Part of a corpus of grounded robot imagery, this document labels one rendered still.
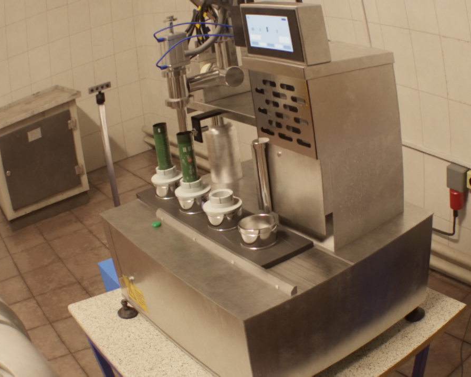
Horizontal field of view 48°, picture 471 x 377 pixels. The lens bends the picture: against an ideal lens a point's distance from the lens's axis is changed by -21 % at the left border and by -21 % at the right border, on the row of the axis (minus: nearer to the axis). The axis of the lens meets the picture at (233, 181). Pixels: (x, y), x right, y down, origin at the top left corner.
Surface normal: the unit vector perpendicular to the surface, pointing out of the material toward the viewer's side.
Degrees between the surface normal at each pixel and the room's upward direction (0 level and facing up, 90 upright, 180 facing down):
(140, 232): 0
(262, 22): 90
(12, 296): 0
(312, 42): 90
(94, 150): 90
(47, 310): 0
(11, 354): 24
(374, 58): 90
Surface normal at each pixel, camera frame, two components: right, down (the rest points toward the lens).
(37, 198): 0.55, 0.23
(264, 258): -0.13, -0.92
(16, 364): 0.23, -0.94
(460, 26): -0.83, 0.30
